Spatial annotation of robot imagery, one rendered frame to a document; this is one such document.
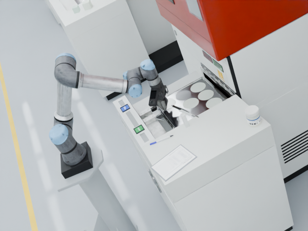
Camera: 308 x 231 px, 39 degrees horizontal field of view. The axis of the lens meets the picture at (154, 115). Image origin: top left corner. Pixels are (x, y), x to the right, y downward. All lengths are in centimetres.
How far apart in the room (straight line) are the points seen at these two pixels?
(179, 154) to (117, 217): 95
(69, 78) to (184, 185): 83
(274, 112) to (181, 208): 88
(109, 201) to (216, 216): 80
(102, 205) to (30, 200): 128
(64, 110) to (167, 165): 75
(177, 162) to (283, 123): 89
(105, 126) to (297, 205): 207
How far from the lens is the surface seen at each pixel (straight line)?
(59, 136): 260
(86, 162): 268
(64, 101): 262
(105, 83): 240
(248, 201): 258
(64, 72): 239
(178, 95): 280
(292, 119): 292
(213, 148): 227
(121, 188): 369
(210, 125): 240
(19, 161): 461
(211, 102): 265
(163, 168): 227
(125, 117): 271
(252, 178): 247
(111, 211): 303
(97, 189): 287
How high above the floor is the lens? 254
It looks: 37 degrees down
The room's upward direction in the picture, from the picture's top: 24 degrees counter-clockwise
